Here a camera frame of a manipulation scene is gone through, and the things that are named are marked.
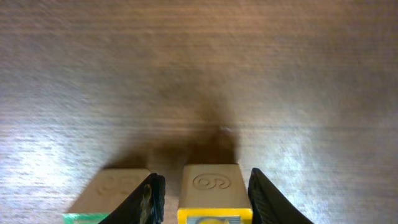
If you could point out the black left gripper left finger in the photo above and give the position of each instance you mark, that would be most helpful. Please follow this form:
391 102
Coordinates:
145 205

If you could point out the yellow S wooden block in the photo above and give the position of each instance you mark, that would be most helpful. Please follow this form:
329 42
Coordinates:
213 193

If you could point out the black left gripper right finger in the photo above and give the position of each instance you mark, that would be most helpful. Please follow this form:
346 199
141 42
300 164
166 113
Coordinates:
269 205

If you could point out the green R wooden block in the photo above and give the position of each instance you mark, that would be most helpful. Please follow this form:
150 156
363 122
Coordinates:
105 192

